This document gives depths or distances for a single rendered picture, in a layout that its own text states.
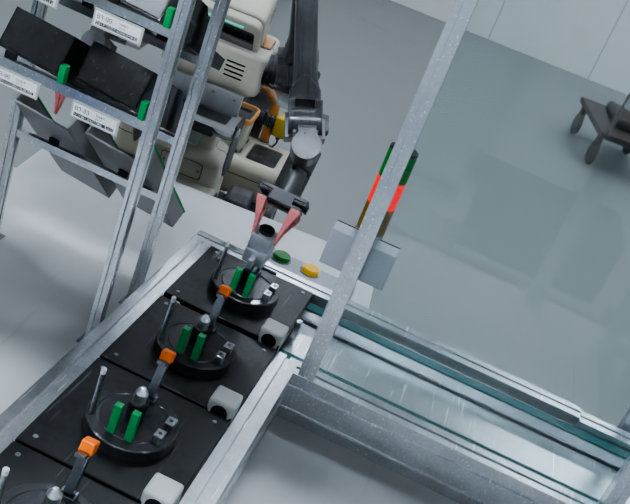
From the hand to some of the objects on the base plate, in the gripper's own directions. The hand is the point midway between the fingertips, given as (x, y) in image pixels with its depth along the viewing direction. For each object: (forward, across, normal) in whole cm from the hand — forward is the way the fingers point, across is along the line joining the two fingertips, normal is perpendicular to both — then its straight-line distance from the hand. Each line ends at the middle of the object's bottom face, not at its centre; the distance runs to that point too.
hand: (264, 236), depth 175 cm
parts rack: (+27, +36, -6) cm, 46 cm away
